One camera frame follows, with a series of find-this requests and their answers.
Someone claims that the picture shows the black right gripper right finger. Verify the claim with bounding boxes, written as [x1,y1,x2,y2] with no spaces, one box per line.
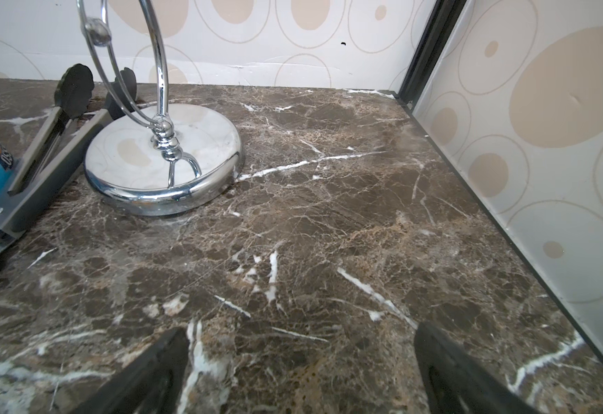
[414,322,536,413]

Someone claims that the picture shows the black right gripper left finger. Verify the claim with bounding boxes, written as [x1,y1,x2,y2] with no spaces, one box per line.
[73,328,189,413]

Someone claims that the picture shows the chrome hook stand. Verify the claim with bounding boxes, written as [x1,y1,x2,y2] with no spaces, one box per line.
[77,1,245,217]

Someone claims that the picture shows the metal tongs black tips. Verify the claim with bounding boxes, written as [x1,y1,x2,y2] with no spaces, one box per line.
[0,64,125,254]

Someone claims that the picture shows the black corner frame post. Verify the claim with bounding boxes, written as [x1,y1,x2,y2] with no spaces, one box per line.
[398,0,467,110]

